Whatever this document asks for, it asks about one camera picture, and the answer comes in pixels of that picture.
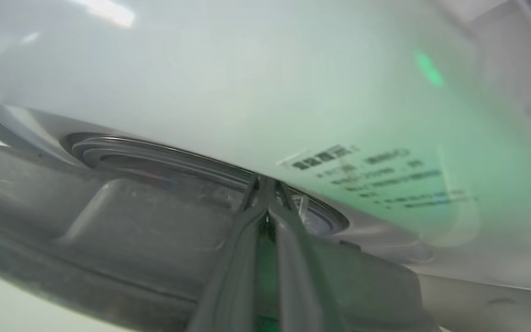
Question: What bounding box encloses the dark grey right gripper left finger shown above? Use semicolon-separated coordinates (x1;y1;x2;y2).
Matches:
186;176;267;332

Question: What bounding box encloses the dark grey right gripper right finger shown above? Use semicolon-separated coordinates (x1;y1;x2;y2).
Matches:
267;179;350;332

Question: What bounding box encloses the grey rubber door gasket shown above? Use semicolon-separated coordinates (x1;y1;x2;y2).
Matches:
62;133;351;237

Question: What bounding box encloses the white washing machine body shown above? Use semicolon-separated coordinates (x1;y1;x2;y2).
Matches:
0;0;531;296

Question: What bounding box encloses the printed label sticker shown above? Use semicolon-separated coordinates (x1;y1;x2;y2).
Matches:
277;144;479;211

